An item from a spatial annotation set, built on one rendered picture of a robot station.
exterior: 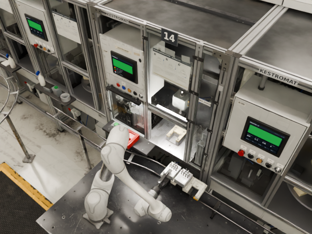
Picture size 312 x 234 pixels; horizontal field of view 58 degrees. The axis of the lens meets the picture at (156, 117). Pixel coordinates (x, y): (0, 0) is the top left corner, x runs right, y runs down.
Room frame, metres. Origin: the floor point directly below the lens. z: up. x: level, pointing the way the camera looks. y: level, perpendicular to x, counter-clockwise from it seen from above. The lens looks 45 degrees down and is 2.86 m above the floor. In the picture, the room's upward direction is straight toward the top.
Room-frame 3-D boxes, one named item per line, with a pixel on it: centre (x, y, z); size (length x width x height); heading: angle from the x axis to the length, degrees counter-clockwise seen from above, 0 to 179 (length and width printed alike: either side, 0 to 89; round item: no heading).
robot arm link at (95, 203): (1.07, 0.47, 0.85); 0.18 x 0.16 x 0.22; 172
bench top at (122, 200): (0.98, 0.05, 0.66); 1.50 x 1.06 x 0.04; 53
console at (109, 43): (1.88, 0.19, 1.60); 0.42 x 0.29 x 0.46; 53
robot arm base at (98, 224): (1.05, 0.45, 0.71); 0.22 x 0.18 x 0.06; 53
